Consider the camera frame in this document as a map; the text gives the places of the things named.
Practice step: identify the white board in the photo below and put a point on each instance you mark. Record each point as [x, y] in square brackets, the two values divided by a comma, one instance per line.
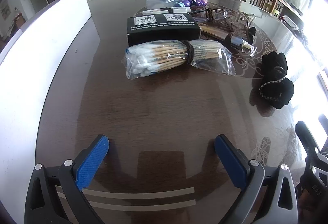
[38, 72]

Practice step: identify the black cardboard box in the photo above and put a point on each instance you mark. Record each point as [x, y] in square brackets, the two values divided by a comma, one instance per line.
[164, 31]

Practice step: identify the bag of cotton swabs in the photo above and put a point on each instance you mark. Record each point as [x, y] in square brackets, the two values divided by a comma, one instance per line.
[158, 57]

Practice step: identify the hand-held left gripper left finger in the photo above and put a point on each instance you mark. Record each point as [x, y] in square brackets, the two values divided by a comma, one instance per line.
[92, 162]

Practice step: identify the perfume bottle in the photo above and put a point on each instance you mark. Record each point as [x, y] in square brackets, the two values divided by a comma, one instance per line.
[243, 46]

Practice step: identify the wall painting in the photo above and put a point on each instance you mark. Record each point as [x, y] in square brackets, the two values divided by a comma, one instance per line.
[5, 10]

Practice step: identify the black knit cloth bundle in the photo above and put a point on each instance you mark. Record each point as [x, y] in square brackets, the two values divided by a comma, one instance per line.
[274, 72]

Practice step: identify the wooden comb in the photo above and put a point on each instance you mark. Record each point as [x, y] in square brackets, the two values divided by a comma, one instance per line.
[212, 30]

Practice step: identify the rimless glasses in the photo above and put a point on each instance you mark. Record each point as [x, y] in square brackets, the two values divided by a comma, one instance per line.
[220, 17]

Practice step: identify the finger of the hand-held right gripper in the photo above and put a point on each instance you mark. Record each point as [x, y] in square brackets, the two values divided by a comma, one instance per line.
[306, 137]

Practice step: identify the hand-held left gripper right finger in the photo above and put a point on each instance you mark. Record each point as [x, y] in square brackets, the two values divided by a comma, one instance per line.
[230, 162]

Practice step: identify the clear hair claw clip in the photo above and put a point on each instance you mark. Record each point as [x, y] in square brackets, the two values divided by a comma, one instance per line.
[246, 20]

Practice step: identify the clear plastic box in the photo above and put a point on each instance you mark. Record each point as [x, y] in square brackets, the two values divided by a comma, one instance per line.
[158, 1]

